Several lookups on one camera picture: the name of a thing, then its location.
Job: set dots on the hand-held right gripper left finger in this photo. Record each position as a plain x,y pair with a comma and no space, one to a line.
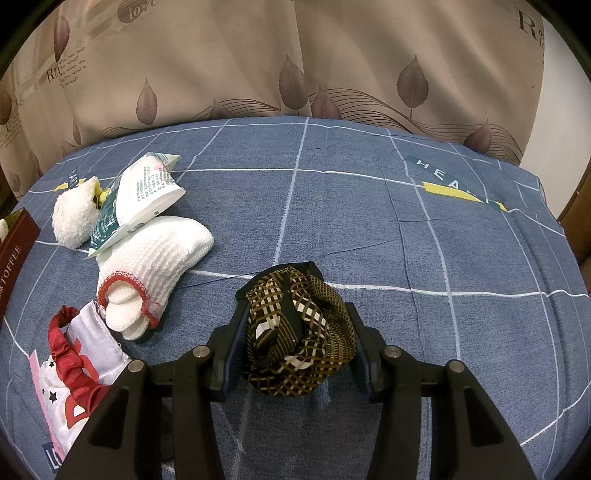
231,357

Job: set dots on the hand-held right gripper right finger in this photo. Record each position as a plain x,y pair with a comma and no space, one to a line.
362,364

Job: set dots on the brown checked cloth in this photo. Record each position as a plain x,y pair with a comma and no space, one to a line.
295,346

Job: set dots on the white knit glove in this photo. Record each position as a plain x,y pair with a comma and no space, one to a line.
157,261

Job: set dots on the white tissue packet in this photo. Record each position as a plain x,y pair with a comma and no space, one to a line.
144,194

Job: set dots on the white fluffy sock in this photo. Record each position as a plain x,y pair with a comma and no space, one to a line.
70,217

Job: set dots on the red and gold tin box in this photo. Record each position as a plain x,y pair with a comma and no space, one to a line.
16,251

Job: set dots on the blue checked bedsheet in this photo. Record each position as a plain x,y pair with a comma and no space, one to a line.
438,240

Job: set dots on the wooden furniture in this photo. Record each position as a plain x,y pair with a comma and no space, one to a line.
577,230

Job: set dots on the beige leaf printed curtain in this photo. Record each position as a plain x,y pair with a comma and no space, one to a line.
277,55

